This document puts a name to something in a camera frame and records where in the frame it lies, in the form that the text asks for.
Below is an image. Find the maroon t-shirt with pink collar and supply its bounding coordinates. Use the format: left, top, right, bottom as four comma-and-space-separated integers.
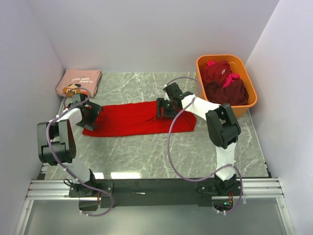
201, 60, 240, 88

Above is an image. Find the dark red t-shirt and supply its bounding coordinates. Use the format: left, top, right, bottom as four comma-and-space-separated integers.
204, 79, 249, 106

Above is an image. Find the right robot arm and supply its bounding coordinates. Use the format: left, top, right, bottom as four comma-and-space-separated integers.
156, 82, 241, 195

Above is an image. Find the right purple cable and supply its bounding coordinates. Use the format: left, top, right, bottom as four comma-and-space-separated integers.
166, 77, 245, 215

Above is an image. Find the orange plastic basket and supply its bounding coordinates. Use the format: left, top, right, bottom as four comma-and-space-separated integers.
196, 54, 257, 118

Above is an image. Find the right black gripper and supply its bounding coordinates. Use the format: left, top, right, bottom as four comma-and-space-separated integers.
156, 98, 179, 120

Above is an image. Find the bright red t-shirt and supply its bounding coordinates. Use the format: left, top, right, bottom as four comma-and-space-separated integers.
82, 101, 198, 138

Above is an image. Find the aluminium rail frame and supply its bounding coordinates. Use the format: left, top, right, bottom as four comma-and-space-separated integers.
15, 113, 294, 235

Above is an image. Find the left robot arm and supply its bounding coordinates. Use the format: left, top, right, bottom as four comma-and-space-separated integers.
37, 92, 103, 197

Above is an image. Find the black base crossbar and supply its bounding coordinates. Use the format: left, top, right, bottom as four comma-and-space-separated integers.
68, 178, 241, 211

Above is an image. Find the folded pink graphic t-shirt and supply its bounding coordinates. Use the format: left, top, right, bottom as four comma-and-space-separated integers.
56, 69, 102, 97

